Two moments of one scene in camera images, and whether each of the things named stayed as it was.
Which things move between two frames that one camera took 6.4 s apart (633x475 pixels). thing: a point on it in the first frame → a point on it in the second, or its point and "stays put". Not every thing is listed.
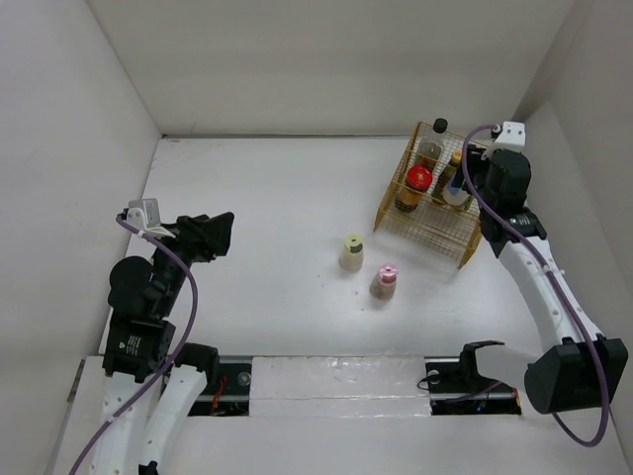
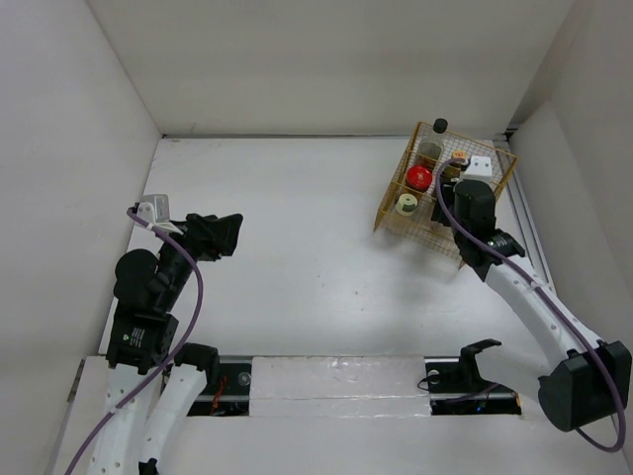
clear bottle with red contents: x=429 y=149 stays put
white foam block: x=338 y=387 stays put
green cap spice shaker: x=352 y=252 → x=406 y=204
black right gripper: x=474 y=160 → x=448 y=192
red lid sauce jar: x=417 y=179 stays put
